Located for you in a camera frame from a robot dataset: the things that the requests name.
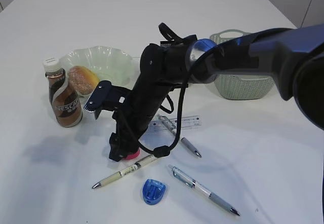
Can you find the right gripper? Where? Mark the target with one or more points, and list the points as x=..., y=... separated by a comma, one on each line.
x=132, y=112

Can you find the pink pencil sharpener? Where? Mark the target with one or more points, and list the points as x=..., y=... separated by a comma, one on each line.
x=132, y=156

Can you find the blue pencil sharpener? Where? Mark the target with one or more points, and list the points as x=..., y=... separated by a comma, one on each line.
x=153, y=191

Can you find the brown Nescafe coffee bottle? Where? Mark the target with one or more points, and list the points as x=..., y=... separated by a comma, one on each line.
x=62, y=96

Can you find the sugared bread bun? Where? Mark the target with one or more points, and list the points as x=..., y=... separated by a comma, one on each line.
x=82, y=79

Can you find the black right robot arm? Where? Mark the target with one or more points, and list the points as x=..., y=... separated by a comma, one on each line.
x=292, y=57

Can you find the beige grip pen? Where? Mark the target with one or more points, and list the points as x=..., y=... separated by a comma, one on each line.
x=122, y=173

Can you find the grey grip pen on ruler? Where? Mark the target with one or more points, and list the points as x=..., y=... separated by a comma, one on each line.
x=173, y=129

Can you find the blue clear grey-grip pen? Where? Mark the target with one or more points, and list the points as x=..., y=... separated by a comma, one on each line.
x=204, y=191

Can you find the green wavy glass plate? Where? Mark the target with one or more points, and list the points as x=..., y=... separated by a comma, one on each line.
x=106, y=62

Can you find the green woven plastic basket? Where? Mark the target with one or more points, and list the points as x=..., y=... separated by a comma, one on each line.
x=235, y=87

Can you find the clear plastic ruler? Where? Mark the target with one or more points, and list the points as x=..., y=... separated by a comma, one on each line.
x=190, y=122

